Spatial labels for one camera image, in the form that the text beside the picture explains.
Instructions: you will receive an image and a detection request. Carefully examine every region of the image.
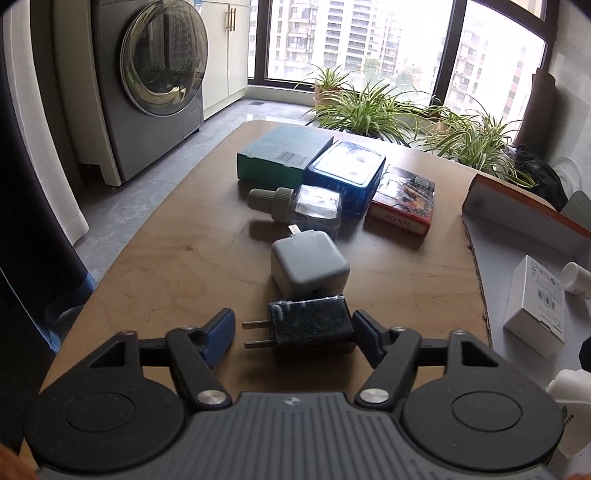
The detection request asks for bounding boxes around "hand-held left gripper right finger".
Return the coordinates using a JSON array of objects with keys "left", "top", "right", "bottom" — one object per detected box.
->
[{"left": 353, "top": 310, "right": 502, "bottom": 409}]

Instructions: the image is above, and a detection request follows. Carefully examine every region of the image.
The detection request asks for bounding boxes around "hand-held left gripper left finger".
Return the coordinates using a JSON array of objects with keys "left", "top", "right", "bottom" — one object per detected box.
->
[{"left": 85, "top": 308, "right": 232, "bottom": 409}]

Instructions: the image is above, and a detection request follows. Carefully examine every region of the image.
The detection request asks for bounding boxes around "black charger plug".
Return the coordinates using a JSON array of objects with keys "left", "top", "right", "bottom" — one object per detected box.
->
[{"left": 242, "top": 295, "right": 357, "bottom": 365}]

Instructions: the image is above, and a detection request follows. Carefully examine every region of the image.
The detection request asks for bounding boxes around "white charger cube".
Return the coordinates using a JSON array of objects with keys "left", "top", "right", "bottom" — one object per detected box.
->
[{"left": 270, "top": 224, "right": 351, "bottom": 301}]

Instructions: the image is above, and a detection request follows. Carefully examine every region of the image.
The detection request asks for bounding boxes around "red playing card box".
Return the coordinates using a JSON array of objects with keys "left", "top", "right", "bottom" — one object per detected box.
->
[{"left": 364, "top": 165, "right": 436, "bottom": 238}]

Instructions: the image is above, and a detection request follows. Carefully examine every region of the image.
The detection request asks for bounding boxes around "clear bottle with grey cap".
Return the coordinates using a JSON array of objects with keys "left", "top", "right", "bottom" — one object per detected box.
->
[{"left": 247, "top": 184, "right": 343, "bottom": 238}]

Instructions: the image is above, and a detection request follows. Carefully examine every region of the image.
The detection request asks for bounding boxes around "orange-edged cardboard tray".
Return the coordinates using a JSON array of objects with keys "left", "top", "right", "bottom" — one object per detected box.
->
[{"left": 462, "top": 173, "right": 591, "bottom": 370}]

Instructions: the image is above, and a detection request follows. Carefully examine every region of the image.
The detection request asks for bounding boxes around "blue plastic-wrapped box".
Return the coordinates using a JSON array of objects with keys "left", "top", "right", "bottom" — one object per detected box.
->
[{"left": 304, "top": 141, "right": 386, "bottom": 217}]

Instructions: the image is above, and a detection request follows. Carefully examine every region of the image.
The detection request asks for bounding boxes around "white barcode box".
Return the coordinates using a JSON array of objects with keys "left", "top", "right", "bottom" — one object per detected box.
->
[{"left": 503, "top": 255, "right": 568, "bottom": 358}]

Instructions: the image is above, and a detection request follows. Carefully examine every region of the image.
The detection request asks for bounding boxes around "teal cardboard box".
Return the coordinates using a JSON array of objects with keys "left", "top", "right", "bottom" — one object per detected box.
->
[{"left": 237, "top": 127, "right": 334, "bottom": 185}]

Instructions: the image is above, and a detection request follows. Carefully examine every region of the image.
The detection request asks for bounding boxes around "white vaporizer with green button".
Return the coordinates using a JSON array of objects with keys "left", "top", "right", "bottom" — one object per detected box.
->
[{"left": 545, "top": 369, "right": 591, "bottom": 472}]

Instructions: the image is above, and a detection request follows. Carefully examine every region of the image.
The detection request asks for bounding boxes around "white pill bottle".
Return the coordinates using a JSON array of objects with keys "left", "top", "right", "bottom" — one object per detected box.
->
[{"left": 561, "top": 261, "right": 591, "bottom": 298}]

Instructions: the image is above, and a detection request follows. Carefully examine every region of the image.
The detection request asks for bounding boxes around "blue cloth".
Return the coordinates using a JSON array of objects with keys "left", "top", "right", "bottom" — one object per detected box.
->
[{"left": 39, "top": 270, "right": 95, "bottom": 344}]

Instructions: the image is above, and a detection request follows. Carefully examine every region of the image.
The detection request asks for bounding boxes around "grey front-load washing machine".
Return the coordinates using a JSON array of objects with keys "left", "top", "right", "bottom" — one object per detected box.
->
[{"left": 90, "top": 0, "right": 208, "bottom": 185}]

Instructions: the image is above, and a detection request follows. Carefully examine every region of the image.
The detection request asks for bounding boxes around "striped potted spider plant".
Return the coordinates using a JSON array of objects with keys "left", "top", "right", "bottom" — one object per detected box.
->
[{"left": 413, "top": 104, "right": 539, "bottom": 188}]

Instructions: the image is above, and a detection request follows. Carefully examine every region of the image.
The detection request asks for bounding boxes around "black bag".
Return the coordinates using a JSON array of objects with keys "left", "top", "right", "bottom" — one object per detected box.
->
[{"left": 510, "top": 145, "right": 568, "bottom": 210}]

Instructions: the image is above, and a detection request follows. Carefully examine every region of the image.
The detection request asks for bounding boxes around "small potted spider plant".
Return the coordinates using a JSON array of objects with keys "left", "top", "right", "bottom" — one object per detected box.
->
[{"left": 295, "top": 65, "right": 363, "bottom": 112}]

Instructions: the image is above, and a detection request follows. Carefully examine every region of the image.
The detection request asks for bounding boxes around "white round fan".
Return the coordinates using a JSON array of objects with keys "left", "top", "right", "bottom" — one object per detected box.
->
[{"left": 549, "top": 157, "right": 581, "bottom": 195}]

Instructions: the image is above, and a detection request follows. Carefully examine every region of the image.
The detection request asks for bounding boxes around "cream cabinet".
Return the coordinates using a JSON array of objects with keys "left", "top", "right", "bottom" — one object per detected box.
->
[{"left": 51, "top": 0, "right": 252, "bottom": 188}]

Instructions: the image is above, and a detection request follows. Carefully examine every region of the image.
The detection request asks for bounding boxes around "brown rolled mat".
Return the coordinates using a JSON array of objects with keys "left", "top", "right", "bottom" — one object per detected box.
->
[{"left": 515, "top": 69, "right": 557, "bottom": 148}]

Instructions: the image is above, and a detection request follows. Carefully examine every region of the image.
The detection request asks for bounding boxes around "black framed window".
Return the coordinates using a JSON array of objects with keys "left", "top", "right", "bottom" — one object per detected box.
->
[{"left": 247, "top": 0, "right": 561, "bottom": 134}]

